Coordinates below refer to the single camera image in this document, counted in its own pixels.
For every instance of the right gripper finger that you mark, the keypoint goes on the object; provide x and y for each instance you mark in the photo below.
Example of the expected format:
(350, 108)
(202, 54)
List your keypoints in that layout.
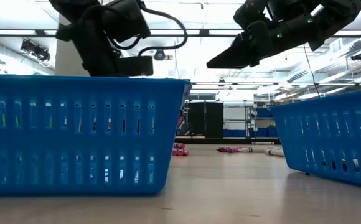
(233, 56)

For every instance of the round black ceiling spotlight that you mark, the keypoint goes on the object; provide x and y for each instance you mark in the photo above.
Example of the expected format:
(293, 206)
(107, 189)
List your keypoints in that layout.
(159, 55)

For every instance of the blue storage bin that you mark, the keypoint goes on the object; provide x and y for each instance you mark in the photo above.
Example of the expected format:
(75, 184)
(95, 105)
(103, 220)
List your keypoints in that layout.
(267, 132)
(264, 112)
(235, 133)

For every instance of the metal shelving rack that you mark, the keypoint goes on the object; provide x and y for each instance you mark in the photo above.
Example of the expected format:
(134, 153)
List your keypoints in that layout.
(250, 121)

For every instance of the black cabinet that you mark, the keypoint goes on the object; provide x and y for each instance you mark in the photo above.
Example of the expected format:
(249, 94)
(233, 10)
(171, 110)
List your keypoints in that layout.
(205, 119)

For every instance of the dark equipment with red parts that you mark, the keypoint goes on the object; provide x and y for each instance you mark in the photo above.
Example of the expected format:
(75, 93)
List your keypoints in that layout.
(183, 127)

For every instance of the blue slotted plastic basket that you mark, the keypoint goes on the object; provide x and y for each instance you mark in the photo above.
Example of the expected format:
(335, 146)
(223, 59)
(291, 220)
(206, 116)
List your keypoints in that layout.
(74, 140)
(330, 140)

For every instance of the white crayon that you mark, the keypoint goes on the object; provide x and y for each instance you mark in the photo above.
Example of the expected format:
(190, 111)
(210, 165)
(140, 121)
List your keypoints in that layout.
(275, 152)
(255, 149)

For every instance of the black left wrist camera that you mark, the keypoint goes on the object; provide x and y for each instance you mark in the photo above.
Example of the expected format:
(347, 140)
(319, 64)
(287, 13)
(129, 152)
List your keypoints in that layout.
(124, 18)

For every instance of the black aluminium table frame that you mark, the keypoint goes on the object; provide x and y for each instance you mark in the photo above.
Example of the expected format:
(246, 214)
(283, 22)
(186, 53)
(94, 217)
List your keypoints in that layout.
(227, 140)

